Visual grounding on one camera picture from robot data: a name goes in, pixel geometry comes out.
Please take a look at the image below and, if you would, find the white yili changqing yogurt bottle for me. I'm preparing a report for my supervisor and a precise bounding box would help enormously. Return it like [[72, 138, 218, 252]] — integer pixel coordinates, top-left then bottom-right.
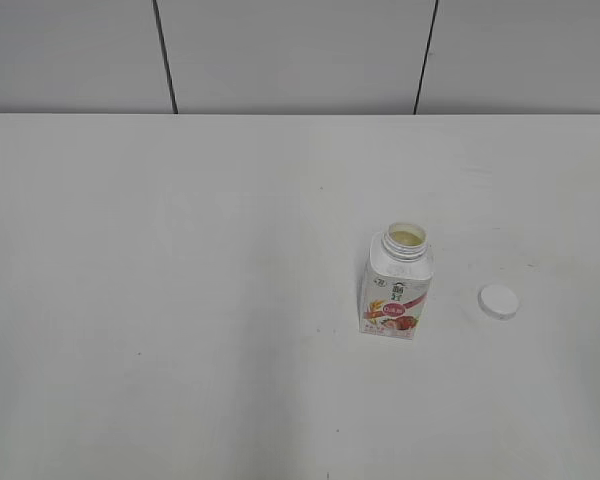
[[359, 222, 434, 340]]

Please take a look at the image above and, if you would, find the white bottle cap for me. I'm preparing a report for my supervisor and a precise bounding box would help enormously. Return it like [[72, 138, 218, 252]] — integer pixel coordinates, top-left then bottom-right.
[[477, 284, 520, 320]]

